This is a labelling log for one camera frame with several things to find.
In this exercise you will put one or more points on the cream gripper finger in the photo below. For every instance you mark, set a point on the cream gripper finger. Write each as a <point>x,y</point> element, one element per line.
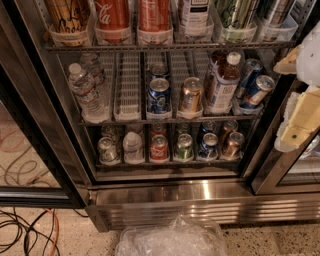
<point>287,65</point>
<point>301,119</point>

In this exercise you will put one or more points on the red coke can front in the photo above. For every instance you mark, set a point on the red coke can front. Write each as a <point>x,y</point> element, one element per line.
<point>114,19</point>

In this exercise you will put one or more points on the red coke can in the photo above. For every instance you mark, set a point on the red coke can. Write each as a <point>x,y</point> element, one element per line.
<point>154,15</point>
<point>114,19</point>
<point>159,148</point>

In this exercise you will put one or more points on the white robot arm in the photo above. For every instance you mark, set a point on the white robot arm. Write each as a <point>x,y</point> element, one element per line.
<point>308,60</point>

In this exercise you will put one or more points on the blue red bull can front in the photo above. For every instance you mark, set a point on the blue red bull can front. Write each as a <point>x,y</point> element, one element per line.
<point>262,85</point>

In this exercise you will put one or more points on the silver can top shelf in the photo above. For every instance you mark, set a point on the silver can top shelf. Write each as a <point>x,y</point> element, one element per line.
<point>273,13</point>

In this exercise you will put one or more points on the copper can bottom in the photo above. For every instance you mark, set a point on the copper can bottom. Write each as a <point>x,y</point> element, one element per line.
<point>232,145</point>

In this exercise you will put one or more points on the blue can bottom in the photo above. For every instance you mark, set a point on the blue can bottom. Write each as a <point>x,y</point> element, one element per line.
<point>208,147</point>

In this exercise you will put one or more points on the gold can middle shelf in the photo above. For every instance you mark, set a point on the gold can middle shelf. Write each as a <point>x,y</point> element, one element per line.
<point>191,95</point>

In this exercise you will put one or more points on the white label bottle top shelf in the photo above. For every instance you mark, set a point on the white label bottle top shelf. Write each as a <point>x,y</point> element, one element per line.
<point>193,16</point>

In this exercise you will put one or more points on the dark can behind pepsi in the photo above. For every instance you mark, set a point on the dark can behind pepsi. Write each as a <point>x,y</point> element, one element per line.
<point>158,70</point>

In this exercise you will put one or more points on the blue pepsi can front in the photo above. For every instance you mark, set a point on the blue pepsi can front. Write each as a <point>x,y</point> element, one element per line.
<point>159,96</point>

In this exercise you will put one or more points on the red coke can bottom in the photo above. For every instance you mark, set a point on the red coke can bottom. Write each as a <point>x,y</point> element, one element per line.
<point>159,148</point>

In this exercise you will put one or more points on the stainless steel fridge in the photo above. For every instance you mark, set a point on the stainless steel fridge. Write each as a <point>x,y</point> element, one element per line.
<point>254,188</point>

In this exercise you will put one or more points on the empty white shelf tray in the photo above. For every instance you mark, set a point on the empty white shelf tray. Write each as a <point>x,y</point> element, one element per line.
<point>127,102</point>

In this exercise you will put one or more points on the silver green can bottom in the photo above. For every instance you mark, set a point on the silver green can bottom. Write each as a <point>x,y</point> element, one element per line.
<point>108,153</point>

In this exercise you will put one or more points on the left glass fridge door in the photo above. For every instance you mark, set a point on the left glass fridge door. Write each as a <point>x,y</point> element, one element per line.
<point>32,174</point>

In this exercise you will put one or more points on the clear plastic bag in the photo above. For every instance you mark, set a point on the clear plastic bag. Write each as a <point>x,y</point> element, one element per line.
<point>181,237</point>

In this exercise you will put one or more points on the rear clear water bottle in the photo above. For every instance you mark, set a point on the rear clear water bottle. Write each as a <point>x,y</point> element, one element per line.
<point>91,62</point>

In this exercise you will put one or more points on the clear water bottle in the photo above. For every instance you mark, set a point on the clear water bottle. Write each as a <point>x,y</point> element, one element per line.
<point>91,62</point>
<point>88,96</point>

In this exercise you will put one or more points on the front clear water bottle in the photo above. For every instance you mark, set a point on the front clear water bottle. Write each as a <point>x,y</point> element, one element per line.
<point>88,96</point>

